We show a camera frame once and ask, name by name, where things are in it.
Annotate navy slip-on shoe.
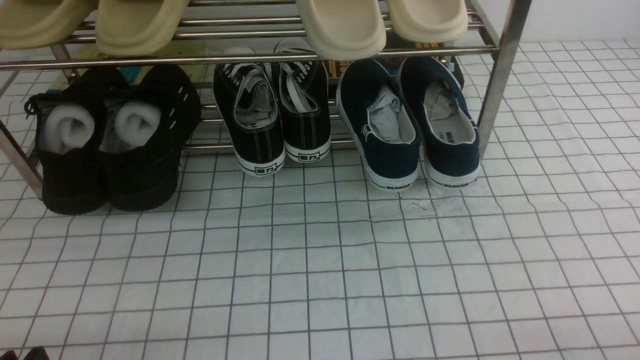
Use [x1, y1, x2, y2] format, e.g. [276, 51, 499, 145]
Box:
[397, 57, 482, 189]
[335, 59, 421, 193]

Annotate stainless steel shoe rack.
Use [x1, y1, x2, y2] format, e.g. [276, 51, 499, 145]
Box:
[0, 0, 531, 198]

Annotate right black canvas sneaker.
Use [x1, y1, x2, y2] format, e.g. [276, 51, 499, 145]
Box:
[270, 60, 332, 163]

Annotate black canvas sneaker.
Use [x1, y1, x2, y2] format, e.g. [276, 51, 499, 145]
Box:
[270, 60, 332, 163]
[211, 63, 286, 177]

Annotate left black canvas sneaker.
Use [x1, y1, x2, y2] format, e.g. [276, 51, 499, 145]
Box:
[211, 63, 286, 177]

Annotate black orange printed box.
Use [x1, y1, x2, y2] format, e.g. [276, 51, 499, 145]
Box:
[325, 33, 465, 86]

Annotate beige slipper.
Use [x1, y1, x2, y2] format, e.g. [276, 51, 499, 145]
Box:
[94, 0, 190, 57]
[386, 0, 469, 44]
[295, 0, 387, 60]
[0, 0, 99, 50]

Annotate right black mesh sneaker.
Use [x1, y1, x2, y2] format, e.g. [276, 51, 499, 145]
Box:
[96, 64, 202, 212]

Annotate black mesh sneaker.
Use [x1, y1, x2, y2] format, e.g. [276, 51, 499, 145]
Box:
[96, 64, 202, 212]
[24, 67, 130, 215]

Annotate far right beige slipper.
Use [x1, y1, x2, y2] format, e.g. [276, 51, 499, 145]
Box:
[386, 0, 469, 44]

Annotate left black mesh sneaker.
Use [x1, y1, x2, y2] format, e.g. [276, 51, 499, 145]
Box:
[24, 67, 130, 215]

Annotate dark object bottom left corner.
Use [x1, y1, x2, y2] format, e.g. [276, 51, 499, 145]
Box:
[0, 346, 50, 360]

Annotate far left beige slipper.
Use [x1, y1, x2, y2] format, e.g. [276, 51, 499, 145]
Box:
[0, 0, 99, 50]

